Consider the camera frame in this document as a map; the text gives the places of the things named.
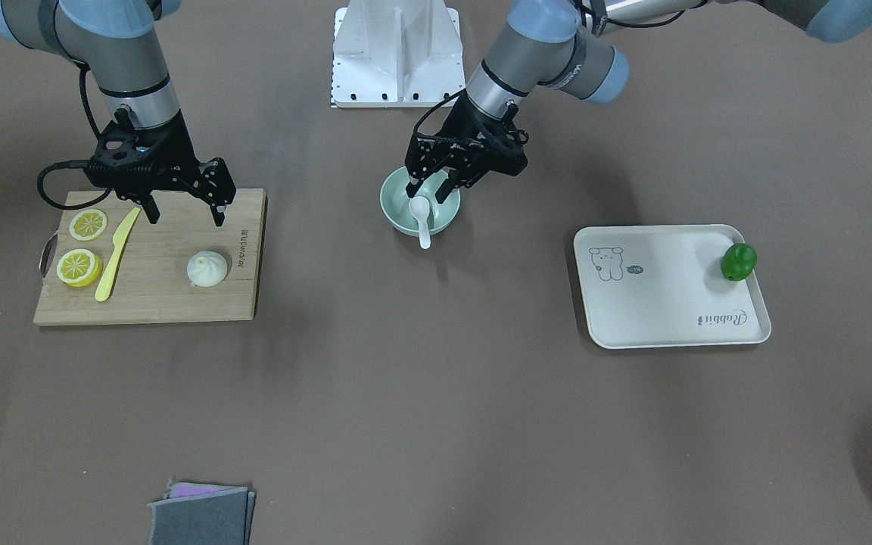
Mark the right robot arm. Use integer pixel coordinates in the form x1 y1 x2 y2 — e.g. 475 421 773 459
0 1 236 226

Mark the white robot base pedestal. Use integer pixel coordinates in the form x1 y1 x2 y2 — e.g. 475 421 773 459
330 1 465 108

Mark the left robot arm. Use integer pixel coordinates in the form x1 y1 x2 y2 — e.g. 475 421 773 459
378 1 872 221

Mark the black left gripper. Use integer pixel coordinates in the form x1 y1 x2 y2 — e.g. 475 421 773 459
405 89 529 204

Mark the mint green bowl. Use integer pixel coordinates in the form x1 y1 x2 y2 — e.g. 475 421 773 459
380 167 461 237

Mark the green lime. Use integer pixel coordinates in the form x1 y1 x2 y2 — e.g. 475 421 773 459
720 244 758 282

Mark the yellow plastic knife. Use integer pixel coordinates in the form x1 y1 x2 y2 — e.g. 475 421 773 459
95 207 142 301

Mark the lemon slice far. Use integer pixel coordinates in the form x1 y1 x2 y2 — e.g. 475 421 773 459
68 208 110 242

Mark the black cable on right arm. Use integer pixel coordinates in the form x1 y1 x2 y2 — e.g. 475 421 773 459
36 64 115 211

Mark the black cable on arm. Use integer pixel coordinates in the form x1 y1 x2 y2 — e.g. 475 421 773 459
36 64 115 211
415 89 467 141

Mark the lemon slice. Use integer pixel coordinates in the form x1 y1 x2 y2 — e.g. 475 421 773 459
56 248 103 288
68 208 110 242

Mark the bamboo cutting board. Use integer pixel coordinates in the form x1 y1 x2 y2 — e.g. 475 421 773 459
33 188 267 325

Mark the white ceramic spoon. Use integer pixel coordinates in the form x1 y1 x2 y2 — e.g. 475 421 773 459
409 195 431 251

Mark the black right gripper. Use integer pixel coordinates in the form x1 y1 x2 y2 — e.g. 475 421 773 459
84 106 236 227

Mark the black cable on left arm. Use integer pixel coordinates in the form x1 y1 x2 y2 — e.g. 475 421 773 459
415 89 467 141

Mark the cream rectangular tray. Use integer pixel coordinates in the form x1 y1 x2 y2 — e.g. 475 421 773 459
572 224 771 350

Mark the lemon slice near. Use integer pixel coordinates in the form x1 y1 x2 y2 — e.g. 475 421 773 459
56 248 103 288

